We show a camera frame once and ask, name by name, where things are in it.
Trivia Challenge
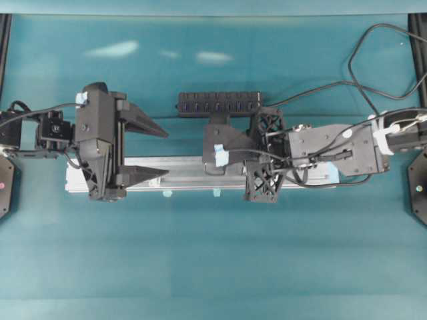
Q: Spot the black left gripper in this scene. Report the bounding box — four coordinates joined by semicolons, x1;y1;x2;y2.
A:
74;89;169;201

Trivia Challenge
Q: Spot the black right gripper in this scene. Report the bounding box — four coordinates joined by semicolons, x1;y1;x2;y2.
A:
203;107;290;203

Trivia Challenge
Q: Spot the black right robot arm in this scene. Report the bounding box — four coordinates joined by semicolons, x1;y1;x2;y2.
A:
202;107;426;203

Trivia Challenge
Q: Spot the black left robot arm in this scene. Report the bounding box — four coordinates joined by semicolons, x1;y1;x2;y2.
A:
1;83;167;202

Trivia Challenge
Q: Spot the black USB hub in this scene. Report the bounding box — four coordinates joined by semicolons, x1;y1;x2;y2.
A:
176;91;263;118

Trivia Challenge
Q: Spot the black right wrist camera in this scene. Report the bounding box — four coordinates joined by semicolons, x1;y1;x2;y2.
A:
202;143;246;176

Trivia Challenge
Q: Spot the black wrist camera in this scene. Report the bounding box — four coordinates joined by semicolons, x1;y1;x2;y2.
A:
202;143;246;176
75;82;108;105

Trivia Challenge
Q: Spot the aluminium extrusion rail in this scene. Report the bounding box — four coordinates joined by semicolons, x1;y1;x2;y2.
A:
65;156;339;194

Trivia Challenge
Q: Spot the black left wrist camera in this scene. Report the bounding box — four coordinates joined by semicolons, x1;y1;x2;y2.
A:
75;82;108;105

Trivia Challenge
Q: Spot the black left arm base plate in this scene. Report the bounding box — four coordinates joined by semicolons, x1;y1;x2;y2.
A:
0;155;21;220

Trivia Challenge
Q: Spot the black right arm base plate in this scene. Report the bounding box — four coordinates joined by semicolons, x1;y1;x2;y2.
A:
408;150;426;225

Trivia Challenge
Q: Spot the black table frame rail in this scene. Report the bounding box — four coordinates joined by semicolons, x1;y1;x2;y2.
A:
408;13;426;108

